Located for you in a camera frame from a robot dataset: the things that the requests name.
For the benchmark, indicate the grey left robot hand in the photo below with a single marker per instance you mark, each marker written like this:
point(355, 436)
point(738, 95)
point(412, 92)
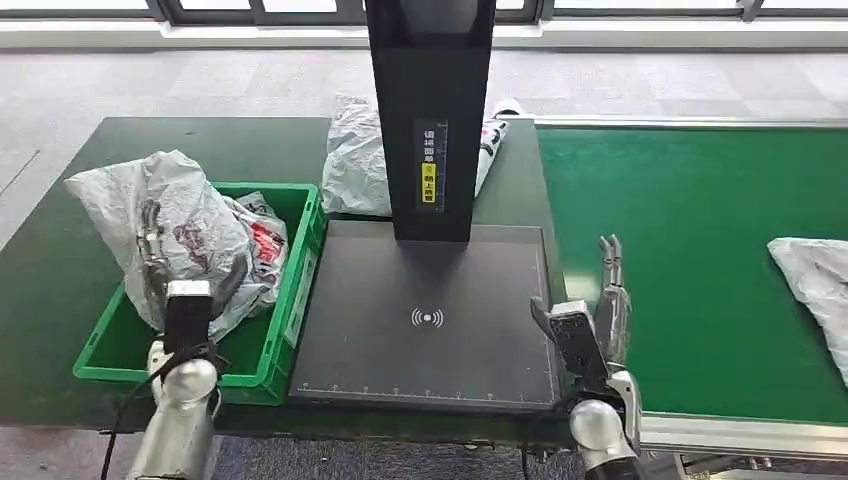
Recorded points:
point(187, 318)

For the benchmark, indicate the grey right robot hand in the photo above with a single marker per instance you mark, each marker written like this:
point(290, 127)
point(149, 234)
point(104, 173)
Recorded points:
point(580, 344)

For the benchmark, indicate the white parcel bag red print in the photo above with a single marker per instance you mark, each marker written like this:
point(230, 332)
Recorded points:
point(192, 218)

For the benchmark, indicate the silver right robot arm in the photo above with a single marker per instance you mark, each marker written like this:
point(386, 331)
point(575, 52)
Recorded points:
point(599, 437)

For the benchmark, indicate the green plastic crate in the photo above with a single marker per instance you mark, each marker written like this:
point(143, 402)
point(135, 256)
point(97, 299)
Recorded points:
point(252, 358)

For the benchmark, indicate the white crate label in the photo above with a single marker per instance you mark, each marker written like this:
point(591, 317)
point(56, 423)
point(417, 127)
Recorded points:
point(299, 298)

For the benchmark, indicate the green conveyor belt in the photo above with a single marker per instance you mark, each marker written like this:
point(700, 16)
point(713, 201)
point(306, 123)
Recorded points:
point(696, 232)

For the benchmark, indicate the yellow and black tower label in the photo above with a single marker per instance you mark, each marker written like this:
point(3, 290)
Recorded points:
point(429, 179)

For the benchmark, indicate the white plastic parcel bag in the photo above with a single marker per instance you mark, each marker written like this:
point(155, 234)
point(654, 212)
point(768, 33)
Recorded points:
point(818, 285)
point(358, 166)

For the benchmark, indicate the black scanner tower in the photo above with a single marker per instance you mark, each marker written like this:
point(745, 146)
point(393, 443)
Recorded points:
point(430, 79)

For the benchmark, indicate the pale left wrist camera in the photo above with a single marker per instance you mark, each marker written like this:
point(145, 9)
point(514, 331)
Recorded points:
point(156, 371)

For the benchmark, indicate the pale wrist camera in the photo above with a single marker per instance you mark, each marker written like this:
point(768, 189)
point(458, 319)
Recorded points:
point(628, 404)
point(156, 371)

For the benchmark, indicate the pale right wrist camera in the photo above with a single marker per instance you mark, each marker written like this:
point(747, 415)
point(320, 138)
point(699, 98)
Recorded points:
point(628, 404)

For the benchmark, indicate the black scanner base plate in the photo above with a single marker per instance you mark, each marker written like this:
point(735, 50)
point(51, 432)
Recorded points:
point(424, 358)

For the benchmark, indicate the silver conveyor frame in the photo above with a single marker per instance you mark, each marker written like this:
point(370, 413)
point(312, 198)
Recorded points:
point(729, 434)

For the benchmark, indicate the dark window frame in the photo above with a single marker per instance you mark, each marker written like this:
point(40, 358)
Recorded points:
point(212, 8)

